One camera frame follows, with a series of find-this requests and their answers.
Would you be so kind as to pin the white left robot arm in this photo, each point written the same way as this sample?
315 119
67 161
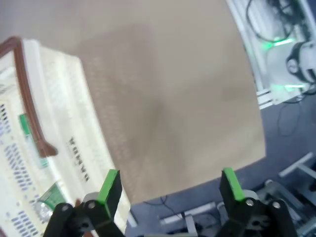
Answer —
279 64

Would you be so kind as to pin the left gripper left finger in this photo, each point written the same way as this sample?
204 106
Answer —
109 197

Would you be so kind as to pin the green soda can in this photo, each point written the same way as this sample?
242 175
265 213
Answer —
53 197

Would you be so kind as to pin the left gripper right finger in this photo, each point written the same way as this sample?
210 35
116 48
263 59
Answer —
230 195

